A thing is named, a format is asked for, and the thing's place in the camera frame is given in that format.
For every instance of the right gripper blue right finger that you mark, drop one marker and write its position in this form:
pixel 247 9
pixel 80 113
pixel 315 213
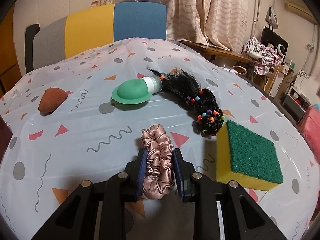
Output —
pixel 179 170

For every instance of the brown makeup sponge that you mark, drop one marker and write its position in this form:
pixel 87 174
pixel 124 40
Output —
pixel 51 100

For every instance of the pink quilted blanket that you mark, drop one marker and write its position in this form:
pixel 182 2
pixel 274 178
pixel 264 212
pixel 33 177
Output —
pixel 309 126

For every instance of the white round fan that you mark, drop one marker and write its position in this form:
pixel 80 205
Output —
pixel 280 50

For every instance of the pink satin scrunchie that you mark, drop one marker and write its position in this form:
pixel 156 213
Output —
pixel 159 177

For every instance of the black beaded hair braid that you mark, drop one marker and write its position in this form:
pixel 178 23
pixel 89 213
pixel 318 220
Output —
pixel 202 101

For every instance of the wooden side table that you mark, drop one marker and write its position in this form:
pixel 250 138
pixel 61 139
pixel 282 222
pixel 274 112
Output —
pixel 276 82

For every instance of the grey yellow blue chair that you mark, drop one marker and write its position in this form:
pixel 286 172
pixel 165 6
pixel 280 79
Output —
pixel 92 28

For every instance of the low shelf unit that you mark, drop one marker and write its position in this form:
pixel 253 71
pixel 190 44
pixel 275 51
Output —
pixel 295 103

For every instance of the patterned plastic tablecloth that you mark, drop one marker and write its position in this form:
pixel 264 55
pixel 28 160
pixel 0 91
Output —
pixel 90 137

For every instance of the plaid clothes pile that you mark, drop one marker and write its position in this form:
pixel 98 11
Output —
pixel 264 58

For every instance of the yellow green scrubbing sponge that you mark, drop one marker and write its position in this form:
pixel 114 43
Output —
pixel 246 157

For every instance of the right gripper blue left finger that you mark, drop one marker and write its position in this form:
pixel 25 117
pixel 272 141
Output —
pixel 140 170

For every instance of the gold tray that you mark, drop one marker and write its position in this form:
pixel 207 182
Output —
pixel 5 137

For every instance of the black monitor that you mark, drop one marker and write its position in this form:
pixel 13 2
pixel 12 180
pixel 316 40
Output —
pixel 270 37

